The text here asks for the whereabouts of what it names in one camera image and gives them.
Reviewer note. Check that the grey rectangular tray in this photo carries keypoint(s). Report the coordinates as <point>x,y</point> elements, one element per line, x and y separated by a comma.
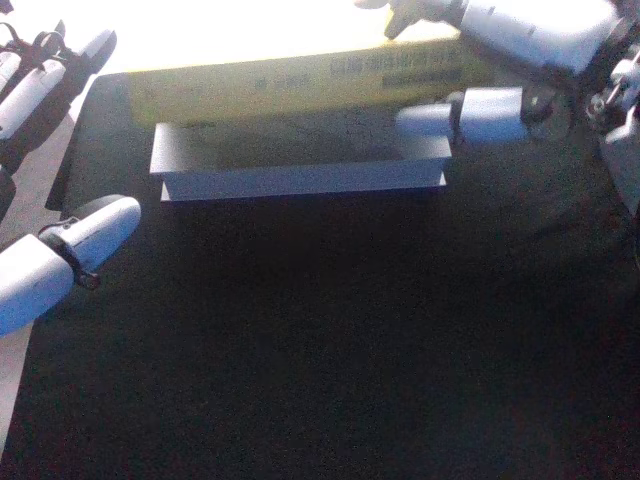
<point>300,180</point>

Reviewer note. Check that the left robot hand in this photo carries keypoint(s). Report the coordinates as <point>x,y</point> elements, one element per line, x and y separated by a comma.
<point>530,35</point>

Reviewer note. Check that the dark grey table cloth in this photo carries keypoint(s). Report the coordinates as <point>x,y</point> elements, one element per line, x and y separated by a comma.
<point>320,350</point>

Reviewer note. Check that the yellow cardboard box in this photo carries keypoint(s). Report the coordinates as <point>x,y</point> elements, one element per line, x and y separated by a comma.
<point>260,92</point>

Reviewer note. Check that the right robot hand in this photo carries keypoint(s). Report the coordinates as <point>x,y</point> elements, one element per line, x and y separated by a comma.
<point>35,270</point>

